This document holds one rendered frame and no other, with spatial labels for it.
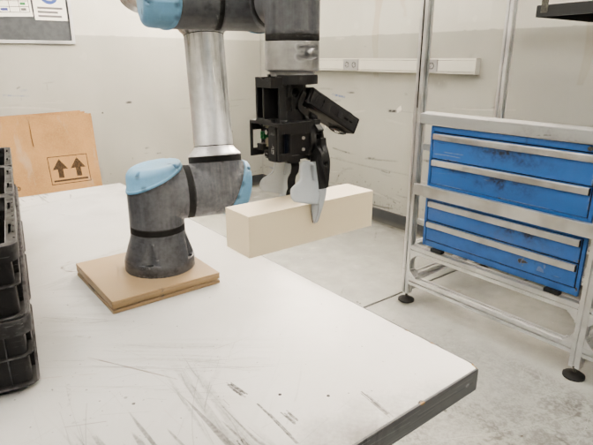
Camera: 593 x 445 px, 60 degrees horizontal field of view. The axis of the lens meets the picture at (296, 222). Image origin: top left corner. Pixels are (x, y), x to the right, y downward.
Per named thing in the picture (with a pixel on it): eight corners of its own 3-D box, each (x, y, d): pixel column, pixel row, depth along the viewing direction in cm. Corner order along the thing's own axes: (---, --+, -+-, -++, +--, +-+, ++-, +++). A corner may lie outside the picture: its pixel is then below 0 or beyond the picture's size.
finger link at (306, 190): (288, 229, 73) (277, 165, 72) (320, 221, 77) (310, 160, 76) (302, 228, 71) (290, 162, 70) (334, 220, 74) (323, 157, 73)
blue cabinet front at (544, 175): (424, 243, 245) (433, 125, 227) (578, 296, 191) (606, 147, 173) (419, 245, 243) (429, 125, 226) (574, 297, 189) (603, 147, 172)
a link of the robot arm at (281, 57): (296, 42, 75) (334, 41, 69) (296, 74, 76) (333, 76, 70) (253, 41, 70) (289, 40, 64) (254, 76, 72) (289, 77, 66)
